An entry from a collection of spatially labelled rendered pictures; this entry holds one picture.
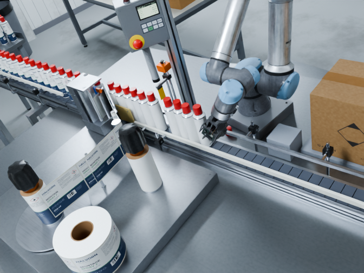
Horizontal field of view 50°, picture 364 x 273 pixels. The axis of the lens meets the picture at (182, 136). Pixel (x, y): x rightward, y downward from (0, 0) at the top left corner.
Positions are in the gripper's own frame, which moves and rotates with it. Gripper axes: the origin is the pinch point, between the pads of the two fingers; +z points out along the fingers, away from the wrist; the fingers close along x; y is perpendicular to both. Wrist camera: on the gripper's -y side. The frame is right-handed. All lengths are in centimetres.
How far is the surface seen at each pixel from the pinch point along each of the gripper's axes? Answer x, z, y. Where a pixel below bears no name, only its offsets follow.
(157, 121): -24.9, 13.0, 2.2
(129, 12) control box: -49, -31, -2
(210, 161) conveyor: 5.4, 5.7, 5.9
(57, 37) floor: -302, 281, -160
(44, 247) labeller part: -21, 17, 71
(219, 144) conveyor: 4.0, 4.0, -2.0
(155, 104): -28.5, 4.9, 0.9
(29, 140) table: -82, 59, 33
